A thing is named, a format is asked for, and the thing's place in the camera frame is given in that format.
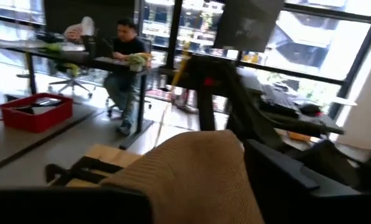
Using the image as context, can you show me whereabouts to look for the red plastic crate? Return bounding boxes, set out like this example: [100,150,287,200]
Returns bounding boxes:
[0,92,74,134]

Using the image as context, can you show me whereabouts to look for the black computer mouse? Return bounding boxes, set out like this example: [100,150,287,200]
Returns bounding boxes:
[299,103,322,116]

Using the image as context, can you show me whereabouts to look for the black equipment in crate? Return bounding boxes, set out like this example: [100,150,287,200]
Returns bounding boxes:
[14,96,62,110]

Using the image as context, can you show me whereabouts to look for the black hanging monitor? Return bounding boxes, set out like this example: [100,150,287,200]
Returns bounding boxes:
[213,0,285,53]

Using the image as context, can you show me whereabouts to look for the small potted plant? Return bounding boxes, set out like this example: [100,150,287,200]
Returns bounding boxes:
[128,52,154,72]

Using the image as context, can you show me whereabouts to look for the black office desk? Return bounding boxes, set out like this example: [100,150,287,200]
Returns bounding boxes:
[0,40,155,150]

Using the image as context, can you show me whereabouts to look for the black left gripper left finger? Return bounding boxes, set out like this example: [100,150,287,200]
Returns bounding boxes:
[0,186,154,224]

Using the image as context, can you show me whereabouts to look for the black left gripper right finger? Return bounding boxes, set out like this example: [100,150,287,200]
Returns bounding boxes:
[243,139,371,224]

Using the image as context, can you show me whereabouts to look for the large black panel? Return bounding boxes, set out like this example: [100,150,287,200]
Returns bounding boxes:
[43,0,136,35]

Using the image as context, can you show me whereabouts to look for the yellow cable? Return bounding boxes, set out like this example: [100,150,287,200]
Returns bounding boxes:
[172,40,192,86]

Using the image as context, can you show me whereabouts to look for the green item on desk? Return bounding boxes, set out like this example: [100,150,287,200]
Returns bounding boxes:
[44,42,63,52]

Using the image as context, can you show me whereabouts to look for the person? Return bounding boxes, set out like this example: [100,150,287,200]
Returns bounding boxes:
[103,17,149,136]

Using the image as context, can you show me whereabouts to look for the black keyboard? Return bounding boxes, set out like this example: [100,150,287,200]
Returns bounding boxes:
[260,83,298,110]

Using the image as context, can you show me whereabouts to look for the office chair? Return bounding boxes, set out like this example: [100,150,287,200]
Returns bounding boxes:
[47,62,96,99]

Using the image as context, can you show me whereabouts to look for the brown elastic bandage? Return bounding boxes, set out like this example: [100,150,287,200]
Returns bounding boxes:
[100,129,266,224]

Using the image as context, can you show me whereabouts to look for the white bag with red print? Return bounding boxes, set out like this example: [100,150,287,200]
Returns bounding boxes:
[63,16,95,43]

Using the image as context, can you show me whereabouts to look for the black desk with keyboard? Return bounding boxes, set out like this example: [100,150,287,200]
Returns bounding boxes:
[235,67,345,136]

